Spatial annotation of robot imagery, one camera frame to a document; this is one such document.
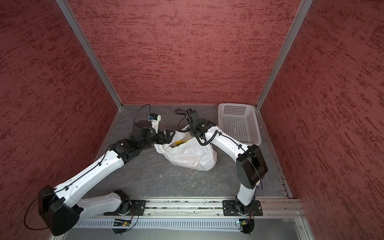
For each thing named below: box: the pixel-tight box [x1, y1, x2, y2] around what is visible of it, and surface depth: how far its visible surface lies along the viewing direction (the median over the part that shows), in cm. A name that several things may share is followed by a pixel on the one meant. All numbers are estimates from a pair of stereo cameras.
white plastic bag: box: [154, 125, 217, 171], surface depth 81 cm
